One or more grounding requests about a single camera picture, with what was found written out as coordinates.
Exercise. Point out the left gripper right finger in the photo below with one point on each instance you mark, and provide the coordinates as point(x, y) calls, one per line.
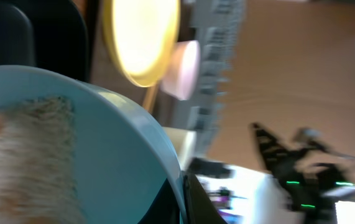
point(199, 207)

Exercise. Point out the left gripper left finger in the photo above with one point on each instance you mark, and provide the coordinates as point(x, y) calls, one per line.
point(164, 209)

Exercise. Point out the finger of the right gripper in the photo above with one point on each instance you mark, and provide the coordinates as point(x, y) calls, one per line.
point(273, 154)

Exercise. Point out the light blue bowl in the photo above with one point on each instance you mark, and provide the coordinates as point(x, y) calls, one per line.
point(122, 154)

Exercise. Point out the white cup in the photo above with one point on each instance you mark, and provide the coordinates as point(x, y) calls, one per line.
point(184, 142)

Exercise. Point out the wooden chopstick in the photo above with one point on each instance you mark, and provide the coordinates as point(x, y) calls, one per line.
point(150, 98)

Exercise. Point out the pink bowl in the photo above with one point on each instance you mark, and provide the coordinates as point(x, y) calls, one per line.
point(182, 74)

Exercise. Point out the rice and shell leftovers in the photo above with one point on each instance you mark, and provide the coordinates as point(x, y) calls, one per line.
point(37, 139)

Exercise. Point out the yellow plate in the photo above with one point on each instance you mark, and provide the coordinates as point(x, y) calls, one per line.
point(140, 36)

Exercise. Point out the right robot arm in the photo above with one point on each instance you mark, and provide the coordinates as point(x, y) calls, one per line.
point(314, 194)

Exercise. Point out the grey dishwasher rack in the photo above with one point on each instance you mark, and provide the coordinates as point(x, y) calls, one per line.
point(215, 24)

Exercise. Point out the brown serving tray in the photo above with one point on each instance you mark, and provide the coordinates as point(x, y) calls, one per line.
point(104, 73)

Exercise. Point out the black plastic tray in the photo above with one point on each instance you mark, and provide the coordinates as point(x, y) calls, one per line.
point(47, 34)

